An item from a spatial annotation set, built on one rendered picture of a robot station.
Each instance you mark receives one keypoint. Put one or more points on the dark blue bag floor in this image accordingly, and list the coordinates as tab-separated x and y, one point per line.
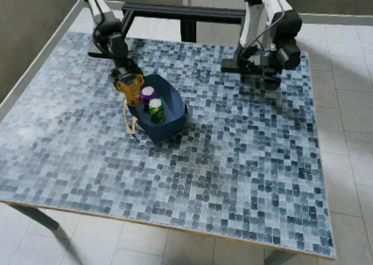
146	115

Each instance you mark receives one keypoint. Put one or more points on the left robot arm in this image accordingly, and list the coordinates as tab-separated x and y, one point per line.
283	35

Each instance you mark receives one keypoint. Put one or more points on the purple drink can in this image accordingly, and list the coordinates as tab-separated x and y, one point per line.
148	94

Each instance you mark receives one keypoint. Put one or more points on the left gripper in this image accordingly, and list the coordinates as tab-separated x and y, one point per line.
271	83

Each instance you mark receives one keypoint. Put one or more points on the yellow striped drink can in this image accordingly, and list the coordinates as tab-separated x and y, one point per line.
132	92

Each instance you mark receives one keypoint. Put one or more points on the blue canvas tote bag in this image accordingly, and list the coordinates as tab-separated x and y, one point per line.
173	100

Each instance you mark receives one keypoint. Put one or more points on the green drink can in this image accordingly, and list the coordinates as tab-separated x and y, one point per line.
157	110

